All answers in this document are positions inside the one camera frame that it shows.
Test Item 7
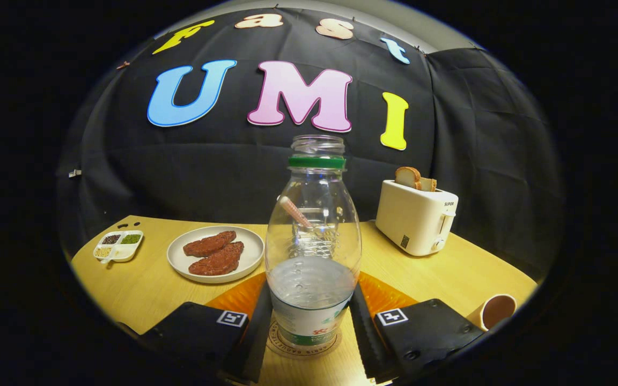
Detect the brown meat steak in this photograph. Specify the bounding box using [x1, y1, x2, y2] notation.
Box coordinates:
[188, 241, 245, 277]
[183, 231, 237, 257]

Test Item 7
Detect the wire mesh holder basket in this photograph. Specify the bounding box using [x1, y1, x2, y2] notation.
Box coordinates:
[293, 225, 342, 258]

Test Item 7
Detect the pink striped stick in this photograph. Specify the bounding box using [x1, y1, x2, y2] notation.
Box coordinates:
[279, 196, 315, 230]

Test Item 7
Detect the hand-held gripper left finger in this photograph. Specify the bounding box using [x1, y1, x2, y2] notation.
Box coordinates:
[140, 272, 273, 384]

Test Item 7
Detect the black backdrop cloth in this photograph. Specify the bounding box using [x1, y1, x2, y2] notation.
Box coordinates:
[57, 6, 564, 285]

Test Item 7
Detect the cream toaster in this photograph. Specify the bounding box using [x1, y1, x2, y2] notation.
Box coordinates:
[376, 180, 459, 257]

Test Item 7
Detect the clear plastic juice bottle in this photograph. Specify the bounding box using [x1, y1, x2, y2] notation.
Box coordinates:
[264, 135, 363, 348]

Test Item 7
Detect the wooden table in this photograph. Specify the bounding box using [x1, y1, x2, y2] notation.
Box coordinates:
[70, 216, 539, 386]

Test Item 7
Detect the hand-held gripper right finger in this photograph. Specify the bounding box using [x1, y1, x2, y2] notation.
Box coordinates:
[348, 272, 485, 385]

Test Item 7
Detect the white round plate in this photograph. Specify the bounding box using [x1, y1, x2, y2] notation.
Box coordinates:
[167, 225, 265, 284]

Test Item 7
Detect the round wooden coaster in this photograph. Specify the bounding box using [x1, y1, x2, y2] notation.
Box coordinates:
[266, 316, 342, 359]

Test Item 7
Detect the white divided condiment tray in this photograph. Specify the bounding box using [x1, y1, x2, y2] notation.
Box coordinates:
[93, 230, 144, 264]

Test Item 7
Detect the cream cup with brown inside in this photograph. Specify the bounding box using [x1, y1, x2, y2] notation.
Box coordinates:
[467, 294, 518, 331]

